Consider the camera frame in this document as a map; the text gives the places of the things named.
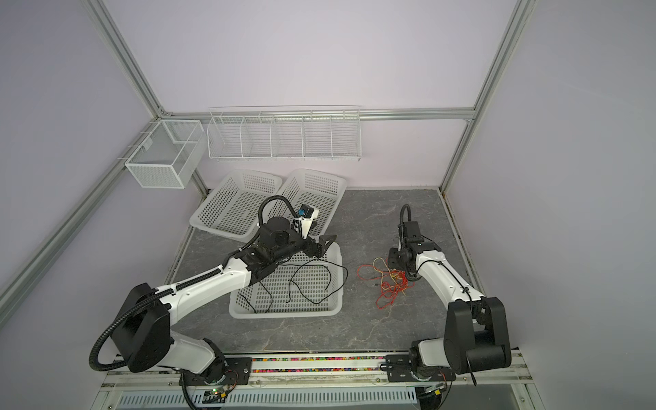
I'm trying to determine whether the back right white plastic basket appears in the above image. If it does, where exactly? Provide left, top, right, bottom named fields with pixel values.
left=275, top=169, right=348, bottom=237

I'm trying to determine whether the white slotted cable duct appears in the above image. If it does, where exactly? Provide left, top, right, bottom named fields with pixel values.
left=114, top=387, right=419, bottom=409

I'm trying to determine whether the white plastic basket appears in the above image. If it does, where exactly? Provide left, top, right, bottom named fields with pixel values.
left=229, top=243, right=349, bottom=319
left=190, top=170, right=283, bottom=243
left=275, top=169, right=348, bottom=237

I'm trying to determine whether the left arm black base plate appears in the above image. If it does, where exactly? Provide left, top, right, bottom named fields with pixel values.
left=181, top=356, right=253, bottom=386

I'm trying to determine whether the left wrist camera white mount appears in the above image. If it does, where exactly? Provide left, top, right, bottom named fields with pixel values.
left=292, top=204, right=319, bottom=239

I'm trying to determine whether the back left white plastic basket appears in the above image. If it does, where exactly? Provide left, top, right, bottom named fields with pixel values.
left=190, top=170, right=283, bottom=243

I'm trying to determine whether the black cable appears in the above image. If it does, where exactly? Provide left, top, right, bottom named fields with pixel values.
left=237, top=255, right=350, bottom=314

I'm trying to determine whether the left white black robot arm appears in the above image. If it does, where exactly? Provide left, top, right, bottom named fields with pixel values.
left=88, top=195, right=337, bottom=384

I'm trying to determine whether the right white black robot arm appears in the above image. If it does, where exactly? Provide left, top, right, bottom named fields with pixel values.
left=388, top=204, right=512, bottom=381

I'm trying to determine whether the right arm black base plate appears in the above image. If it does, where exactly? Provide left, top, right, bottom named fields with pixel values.
left=379, top=354, right=456, bottom=383

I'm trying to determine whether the white mesh wall box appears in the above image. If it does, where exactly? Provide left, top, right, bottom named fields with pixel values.
left=126, top=120, right=207, bottom=189

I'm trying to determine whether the front white plastic basket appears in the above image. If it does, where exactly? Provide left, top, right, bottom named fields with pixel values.
left=229, top=243, right=349, bottom=319

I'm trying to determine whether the aluminium frame profile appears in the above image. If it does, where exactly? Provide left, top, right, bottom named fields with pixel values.
left=80, top=0, right=167, bottom=119

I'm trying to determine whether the long white wire wall shelf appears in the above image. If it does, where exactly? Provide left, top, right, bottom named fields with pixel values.
left=206, top=105, right=362, bottom=161

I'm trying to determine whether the red cable bundle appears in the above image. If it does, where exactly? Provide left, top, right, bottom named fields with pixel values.
left=356, top=262, right=416, bottom=311

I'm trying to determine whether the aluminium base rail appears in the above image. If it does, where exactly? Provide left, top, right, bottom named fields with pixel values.
left=99, top=350, right=534, bottom=393

